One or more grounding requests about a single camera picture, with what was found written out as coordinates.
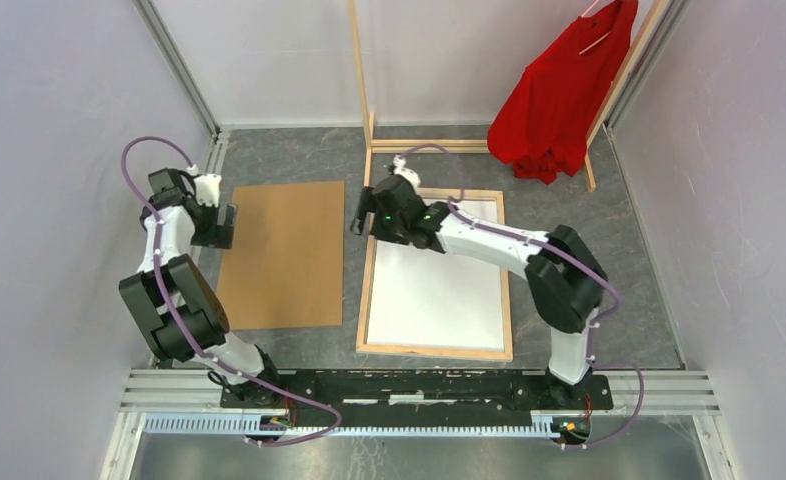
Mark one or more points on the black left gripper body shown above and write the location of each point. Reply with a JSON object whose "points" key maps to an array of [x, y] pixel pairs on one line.
{"points": [[207, 231]]}

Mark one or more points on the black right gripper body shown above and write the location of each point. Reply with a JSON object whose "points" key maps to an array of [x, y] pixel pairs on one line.
{"points": [[387, 230]]}

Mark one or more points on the printed photo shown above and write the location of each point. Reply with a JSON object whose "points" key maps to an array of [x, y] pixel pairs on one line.
{"points": [[433, 298]]}

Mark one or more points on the brown backing board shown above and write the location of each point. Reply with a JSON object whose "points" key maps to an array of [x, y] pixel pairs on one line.
{"points": [[285, 267]]}

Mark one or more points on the white wooden picture frame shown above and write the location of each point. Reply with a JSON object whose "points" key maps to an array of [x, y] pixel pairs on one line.
{"points": [[363, 298]]}

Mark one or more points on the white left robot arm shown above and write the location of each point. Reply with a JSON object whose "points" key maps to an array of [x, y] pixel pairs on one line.
{"points": [[173, 305]]}

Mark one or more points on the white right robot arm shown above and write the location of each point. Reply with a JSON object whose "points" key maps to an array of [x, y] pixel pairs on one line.
{"points": [[566, 282]]}

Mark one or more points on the red t-shirt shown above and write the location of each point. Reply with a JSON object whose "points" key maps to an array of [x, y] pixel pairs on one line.
{"points": [[541, 129]]}

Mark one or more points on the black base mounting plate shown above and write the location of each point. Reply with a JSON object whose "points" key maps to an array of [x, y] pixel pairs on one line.
{"points": [[419, 398]]}

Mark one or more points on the wooden clothes rack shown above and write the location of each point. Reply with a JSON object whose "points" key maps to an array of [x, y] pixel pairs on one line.
{"points": [[652, 21]]}

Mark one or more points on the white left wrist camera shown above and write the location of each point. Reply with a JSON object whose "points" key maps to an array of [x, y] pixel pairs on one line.
{"points": [[207, 187]]}

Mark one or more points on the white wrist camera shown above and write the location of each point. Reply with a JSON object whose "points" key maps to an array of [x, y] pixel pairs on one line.
{"points": [[399, 167], [207, 187]]}

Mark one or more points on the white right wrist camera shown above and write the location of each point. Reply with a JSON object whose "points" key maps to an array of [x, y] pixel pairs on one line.
{"points": [[399, 167]]}

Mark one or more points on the aluminium rail with cable comb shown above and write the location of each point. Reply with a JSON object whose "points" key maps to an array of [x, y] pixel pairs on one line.
{"points": [[185, 402]]}

